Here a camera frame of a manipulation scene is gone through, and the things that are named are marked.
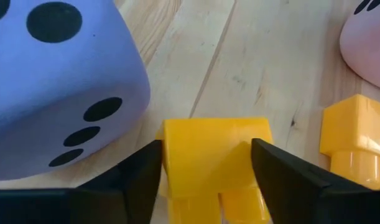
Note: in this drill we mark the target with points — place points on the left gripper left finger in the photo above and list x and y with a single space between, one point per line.
121 193

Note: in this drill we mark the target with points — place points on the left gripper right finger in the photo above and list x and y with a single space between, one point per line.
295 193

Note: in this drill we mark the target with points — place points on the lavender foam die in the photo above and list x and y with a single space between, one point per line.
53 77

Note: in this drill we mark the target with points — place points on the pink foam die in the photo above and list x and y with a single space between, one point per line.
370 46

